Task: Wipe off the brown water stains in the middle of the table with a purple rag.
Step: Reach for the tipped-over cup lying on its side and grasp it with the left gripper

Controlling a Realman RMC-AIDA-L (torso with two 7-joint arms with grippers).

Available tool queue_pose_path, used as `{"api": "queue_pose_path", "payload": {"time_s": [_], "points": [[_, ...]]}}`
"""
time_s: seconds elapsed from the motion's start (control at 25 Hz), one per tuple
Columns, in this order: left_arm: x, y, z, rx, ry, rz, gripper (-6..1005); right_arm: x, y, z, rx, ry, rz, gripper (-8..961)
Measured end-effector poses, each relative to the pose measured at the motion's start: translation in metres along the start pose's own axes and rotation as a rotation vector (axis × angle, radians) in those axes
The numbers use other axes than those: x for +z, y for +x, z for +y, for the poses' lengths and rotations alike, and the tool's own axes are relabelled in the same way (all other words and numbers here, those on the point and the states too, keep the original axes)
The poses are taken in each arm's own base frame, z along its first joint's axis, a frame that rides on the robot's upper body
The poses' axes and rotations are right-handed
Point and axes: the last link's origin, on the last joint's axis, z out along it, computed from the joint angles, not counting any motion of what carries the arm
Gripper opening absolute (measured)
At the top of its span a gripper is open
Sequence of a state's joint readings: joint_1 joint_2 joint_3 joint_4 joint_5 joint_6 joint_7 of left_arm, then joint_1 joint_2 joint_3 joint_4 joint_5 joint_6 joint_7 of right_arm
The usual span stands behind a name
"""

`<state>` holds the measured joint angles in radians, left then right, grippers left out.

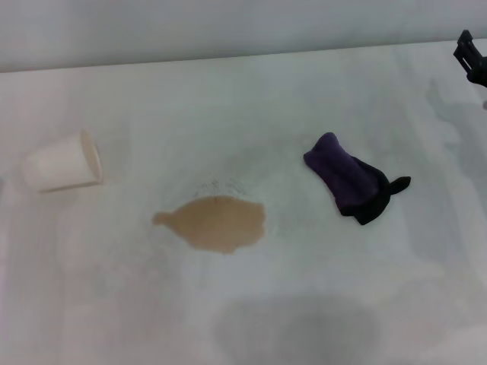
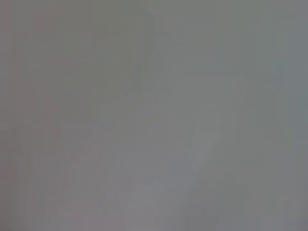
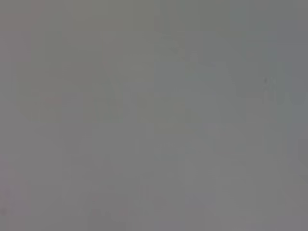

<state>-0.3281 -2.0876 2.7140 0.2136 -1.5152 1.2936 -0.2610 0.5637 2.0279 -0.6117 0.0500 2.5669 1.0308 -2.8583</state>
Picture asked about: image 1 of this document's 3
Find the purple and black rag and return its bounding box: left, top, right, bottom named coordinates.
left=303, top=132, right=412, bottom=227

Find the brown water stain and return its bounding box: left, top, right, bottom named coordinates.
left=152, top=195, right=266, bottom=256

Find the white paper cup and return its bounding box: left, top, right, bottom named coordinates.
left=22, top=129, right=103, bottom=193

